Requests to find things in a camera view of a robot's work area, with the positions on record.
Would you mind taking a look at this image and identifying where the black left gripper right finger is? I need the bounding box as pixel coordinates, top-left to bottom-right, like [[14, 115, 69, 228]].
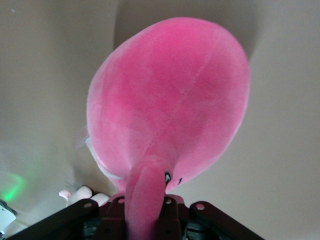
[[153, 195, 266, 240]]

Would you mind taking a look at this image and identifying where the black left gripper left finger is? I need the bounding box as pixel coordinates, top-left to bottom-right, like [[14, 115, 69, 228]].
[[7, 195, 127, 240]]

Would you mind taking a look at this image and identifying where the round pink plush toy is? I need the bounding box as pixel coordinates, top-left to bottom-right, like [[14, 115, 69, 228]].
[[73, 16, 252, 240]]

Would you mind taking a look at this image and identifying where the pink white dog plush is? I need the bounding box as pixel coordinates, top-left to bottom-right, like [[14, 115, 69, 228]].
[[58, 184, 110, 209]]

